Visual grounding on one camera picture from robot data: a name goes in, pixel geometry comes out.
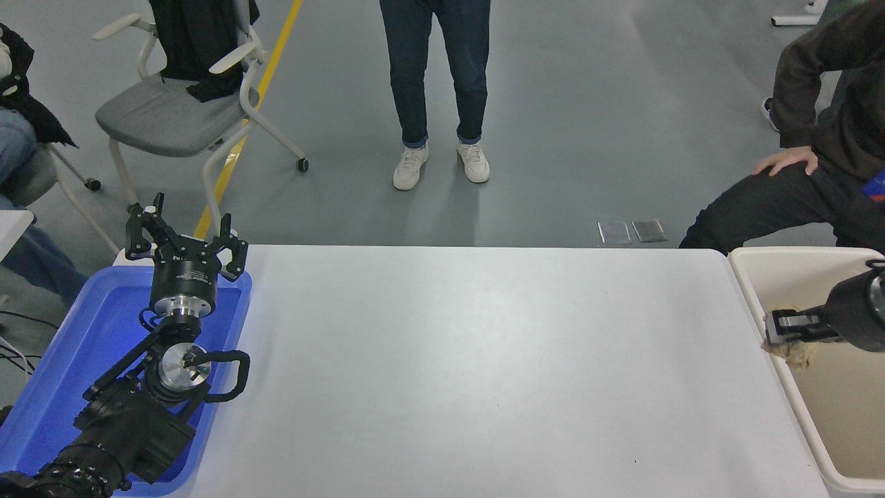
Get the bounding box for black garment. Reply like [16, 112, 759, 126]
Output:
[148, 0, 261, 103]

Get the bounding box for grey seat white frame chair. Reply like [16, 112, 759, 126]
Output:
[90, 0, 310, 232]

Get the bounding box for large pale plastic bin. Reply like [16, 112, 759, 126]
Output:
[727, 248, 885, 498]

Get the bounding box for seated person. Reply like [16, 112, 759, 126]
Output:
[0, 24, 89, 308]

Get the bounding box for person's hand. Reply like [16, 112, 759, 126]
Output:
[752, 147, 819, 177]

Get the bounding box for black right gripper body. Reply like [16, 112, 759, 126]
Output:
[823, 270, 885, 352]

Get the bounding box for tan paper ball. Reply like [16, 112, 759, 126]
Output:
[761, 324, 820, 371]

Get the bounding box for crouching person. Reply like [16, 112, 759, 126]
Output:
[679, 0, 885, 251]

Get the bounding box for white wheeled chair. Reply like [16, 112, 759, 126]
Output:
[0, 142, 122, 257]

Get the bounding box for white furniture base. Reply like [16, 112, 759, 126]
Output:
[771, 0, 829, 27]

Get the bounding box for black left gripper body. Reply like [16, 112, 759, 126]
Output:
[150, 235, 222, 300]

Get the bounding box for small white table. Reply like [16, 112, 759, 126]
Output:
[0, 210, 35, 262]

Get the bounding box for black floor cable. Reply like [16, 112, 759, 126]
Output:
[0, 311, 59, 330]

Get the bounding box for blue plastic tray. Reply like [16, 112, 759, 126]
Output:
[0, 266, 253, 498]

